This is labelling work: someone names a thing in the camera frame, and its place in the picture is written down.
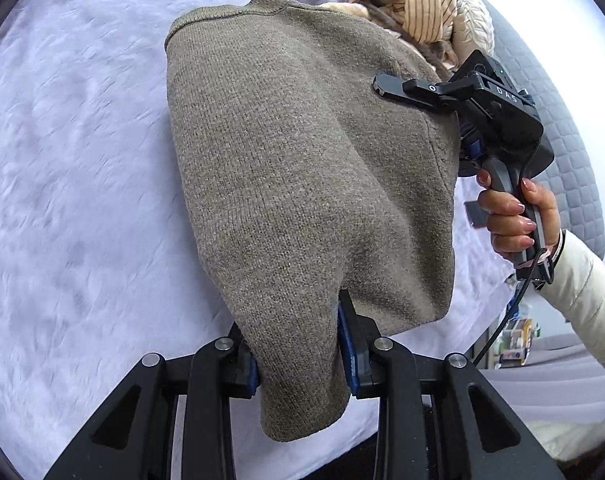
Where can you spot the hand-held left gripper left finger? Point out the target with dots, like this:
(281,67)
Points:
(242,370)

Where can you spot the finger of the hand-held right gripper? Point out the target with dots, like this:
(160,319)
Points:
(417,91)

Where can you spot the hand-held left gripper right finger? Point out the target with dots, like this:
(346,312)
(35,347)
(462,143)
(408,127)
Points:
(345,355)

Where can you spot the olive knit sweater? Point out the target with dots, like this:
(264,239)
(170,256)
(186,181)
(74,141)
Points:
(292,160)

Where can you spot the person's right forearm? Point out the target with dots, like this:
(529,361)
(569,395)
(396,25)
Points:
(592,300)

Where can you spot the person's right hand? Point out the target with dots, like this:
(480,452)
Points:
(512,220)

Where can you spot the beige striped garment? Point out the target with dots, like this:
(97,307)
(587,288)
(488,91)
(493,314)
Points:
(427,5)

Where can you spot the cream knit garment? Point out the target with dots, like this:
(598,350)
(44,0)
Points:
(475,22)

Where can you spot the colourful small packages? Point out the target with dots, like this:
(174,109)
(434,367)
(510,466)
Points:
(519,335)

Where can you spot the grey cloth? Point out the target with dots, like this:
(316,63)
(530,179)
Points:
(547,385)

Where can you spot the lavender fluffy blanket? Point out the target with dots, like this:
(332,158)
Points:
(82,160)

